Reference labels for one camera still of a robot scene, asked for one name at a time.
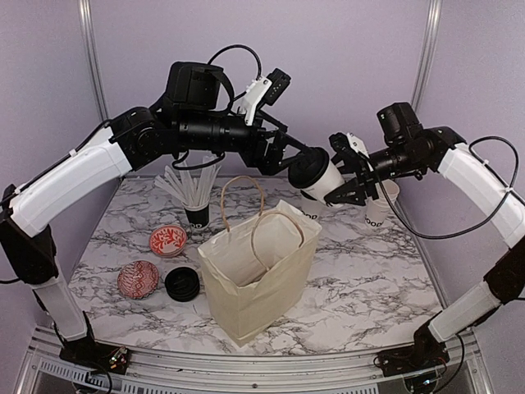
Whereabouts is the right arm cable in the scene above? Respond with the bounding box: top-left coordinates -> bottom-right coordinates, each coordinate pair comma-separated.
377,137 -> 518,240

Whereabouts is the right aluminium post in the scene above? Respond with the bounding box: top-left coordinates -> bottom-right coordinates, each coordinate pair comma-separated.
411,0 -> 443,112

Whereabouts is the stack of black lids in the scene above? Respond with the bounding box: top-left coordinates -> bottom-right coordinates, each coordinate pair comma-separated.
164,267 -> 200,302

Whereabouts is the left aluminium post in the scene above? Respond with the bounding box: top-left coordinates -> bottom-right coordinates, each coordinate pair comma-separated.
78,0 -> 109,120

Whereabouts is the stack of white cups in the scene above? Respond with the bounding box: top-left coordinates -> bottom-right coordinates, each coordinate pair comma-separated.
364,180 -> 400,228

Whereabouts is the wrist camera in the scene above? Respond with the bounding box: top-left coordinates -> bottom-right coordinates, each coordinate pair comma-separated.
329,132 -> 369,157
236,68 -> 291,126

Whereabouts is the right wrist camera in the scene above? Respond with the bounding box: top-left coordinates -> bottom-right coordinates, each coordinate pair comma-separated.
329,132 -> 369,157

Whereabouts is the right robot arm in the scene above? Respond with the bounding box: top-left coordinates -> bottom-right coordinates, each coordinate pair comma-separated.
326,102 -> 524,368

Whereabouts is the cream paper bag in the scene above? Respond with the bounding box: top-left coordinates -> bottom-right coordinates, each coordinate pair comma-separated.
198,200 -> 322,347

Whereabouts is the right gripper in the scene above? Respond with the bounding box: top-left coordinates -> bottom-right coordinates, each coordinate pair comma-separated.
319,141 -> 424,205

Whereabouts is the black cup with straws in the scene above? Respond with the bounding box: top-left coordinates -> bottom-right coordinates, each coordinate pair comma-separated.
153,155 -> 224,231

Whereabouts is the red patterned bowl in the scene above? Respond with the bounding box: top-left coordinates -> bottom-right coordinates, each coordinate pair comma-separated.
117,260 -> 159,300

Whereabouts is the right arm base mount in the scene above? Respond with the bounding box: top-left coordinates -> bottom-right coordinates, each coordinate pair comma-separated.
373,320 -> 450,377

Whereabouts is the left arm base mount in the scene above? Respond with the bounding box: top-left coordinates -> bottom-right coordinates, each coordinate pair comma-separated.
53,312 -> 131,375

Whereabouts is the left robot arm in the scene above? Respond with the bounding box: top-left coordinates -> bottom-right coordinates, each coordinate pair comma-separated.
1,62 -> 306,365

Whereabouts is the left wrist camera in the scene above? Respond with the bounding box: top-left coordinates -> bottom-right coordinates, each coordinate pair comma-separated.
236,68 -> 291,126

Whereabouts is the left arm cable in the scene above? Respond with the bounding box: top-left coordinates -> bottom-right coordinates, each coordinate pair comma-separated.
207,44 -> 263,79

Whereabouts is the aluminium post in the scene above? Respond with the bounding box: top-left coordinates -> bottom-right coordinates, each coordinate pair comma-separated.
78,0 -> 109,120
411,0 -> 443,112

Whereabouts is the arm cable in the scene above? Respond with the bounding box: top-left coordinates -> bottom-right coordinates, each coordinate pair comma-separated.
207,44 -> 263,79
377,137 -> 518,240

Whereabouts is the white paper coffee cup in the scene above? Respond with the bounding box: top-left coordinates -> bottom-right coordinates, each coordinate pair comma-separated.
300,196 -> 324,220

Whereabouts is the aluminium front rail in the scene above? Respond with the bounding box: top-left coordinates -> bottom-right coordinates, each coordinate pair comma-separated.
14,328 -> 494,393

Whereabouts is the red floral bowl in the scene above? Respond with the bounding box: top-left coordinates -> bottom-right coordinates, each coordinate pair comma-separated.
148,225 -> 188,258

